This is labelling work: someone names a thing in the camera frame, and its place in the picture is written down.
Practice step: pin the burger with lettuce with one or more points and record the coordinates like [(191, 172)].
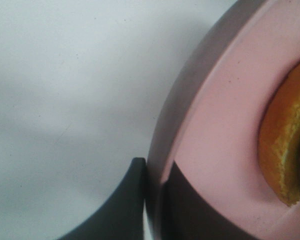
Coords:
[(279, 140)]

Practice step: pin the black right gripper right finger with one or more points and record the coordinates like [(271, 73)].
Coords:
[(186, 216)]

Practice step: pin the pink round plate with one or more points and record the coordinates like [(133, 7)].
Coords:
[(210, 120)]

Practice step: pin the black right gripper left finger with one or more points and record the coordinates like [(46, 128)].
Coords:
[(121, 216)]

